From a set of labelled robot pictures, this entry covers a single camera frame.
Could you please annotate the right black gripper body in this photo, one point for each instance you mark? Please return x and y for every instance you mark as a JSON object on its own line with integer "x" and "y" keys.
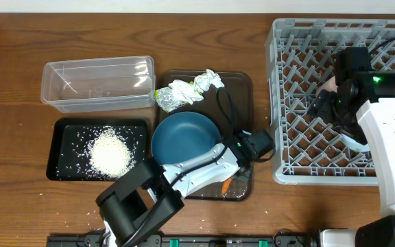
{"x": 329, "y": 105}

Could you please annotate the pink white cup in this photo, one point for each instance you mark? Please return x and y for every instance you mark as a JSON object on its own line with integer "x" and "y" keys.
{"x": 329, "y": 85}

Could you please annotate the light blue bowl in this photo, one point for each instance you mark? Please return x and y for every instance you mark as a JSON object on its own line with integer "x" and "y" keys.
{"x": 354, "y": 145}

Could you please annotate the orange carrot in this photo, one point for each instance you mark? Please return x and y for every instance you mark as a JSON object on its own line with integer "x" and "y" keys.
{"x": 226, "y": 185}

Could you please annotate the dark blue plate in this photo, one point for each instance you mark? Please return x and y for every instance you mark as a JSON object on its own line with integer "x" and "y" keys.
{"x": 183, "y": 136}

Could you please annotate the white paper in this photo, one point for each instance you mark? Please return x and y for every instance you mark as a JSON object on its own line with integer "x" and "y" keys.
{"x": 203, "y": 82}

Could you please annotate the foil wrapper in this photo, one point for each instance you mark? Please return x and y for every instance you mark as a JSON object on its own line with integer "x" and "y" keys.
{"x": 177, "y": 94}

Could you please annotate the pile of white rice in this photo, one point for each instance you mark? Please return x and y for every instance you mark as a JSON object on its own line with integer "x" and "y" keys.
{"x": 109, "y": 155}

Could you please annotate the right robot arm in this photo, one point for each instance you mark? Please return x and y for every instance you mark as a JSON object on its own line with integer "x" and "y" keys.
{"x": 363, "y": 106}

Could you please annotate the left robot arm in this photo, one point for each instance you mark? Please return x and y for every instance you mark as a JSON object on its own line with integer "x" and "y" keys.
{"x": 147, "y": 196}

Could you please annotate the grey dishwasher rack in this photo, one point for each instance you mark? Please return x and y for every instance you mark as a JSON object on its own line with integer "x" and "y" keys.
{"x": 299, "y": 59}

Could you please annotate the brown serving tray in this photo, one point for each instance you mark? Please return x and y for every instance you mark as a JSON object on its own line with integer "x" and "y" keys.
{"x": 240, "y": 88}

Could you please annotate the clear plastic bin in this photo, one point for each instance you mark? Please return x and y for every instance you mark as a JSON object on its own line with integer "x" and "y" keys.
{"x": 100, "y": 84}

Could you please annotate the black plastic tray bin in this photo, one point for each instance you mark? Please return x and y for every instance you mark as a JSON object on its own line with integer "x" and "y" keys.
{"x": 68, "y": 158}

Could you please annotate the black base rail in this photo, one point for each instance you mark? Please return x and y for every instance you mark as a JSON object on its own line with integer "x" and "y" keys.
{"x": 92, "y": 240}

